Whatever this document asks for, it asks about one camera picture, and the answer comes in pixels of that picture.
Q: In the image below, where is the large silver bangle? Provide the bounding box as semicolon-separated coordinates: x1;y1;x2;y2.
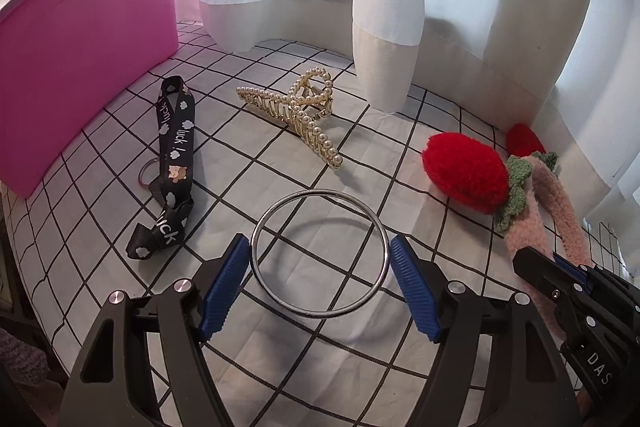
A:
249;188;392;320

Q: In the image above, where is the pink strawberry headband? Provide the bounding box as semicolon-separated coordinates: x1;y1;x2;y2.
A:
421;121;594;341

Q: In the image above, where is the black printed lanyard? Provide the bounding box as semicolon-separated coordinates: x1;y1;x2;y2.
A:
124;74;196;261

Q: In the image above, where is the pearl gold hair claw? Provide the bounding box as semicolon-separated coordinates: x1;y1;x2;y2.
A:
236;67;343;170

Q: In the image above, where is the black grid white tablecloth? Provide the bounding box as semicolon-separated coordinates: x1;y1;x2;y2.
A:
0;20;640;427

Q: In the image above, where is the white curtain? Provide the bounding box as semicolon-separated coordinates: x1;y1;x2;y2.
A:
0;0;640;228

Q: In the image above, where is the pink plastic tub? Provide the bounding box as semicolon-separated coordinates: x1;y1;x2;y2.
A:
1;0;178;198

